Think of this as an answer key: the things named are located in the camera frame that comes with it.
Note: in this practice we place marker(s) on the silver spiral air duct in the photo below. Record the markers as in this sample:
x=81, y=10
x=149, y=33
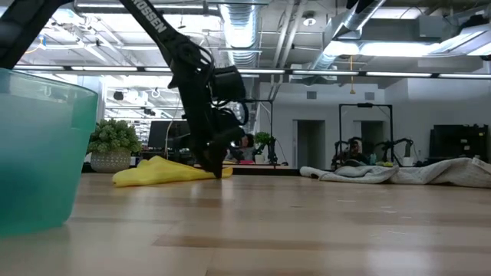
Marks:
x=345, y=27
x=241, y=34

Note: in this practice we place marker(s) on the black ceiling speaker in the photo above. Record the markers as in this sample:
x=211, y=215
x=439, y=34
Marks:
x=118, y=96

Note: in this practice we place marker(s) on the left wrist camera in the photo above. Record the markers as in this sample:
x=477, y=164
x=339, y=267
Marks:
x=234, y=120

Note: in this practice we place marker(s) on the black storage cabinet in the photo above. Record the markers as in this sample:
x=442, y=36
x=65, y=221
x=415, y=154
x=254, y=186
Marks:
x=456, y=142

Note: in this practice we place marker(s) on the background black robot arm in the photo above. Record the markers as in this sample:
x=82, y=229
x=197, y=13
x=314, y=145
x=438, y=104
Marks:
x=337, y=153
x=399, y=142
x=272, y=153

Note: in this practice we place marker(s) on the linear ceiling light strip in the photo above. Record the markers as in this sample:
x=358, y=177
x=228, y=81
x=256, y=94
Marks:
x=103, y=68

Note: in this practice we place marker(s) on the black computer monitor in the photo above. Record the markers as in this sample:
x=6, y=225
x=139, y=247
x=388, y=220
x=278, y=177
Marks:
x=165, y=134

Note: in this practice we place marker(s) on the small green potted plant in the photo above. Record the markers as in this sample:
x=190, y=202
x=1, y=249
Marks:
x=262, y=138

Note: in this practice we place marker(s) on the large plant in white pot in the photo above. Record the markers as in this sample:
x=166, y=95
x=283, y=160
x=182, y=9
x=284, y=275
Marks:
x=111, y=161

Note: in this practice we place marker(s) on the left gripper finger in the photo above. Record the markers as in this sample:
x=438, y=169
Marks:
x=218, y=157
x=205, y=159

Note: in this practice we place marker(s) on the teal translucent plastic bin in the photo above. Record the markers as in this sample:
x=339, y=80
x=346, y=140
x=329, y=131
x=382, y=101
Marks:
x=38, y=161

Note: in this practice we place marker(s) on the background wooden table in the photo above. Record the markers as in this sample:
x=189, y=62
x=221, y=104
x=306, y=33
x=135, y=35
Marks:
x=268, y=167

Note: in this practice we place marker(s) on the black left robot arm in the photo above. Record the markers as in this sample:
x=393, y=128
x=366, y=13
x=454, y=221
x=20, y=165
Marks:
x=153, y=23

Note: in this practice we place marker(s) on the grey microfiber towel white tag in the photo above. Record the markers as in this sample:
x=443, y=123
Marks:
x=441, y=174

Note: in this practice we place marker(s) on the yellow microfiber towel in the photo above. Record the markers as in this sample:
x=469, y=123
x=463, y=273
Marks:
x=161, y=174

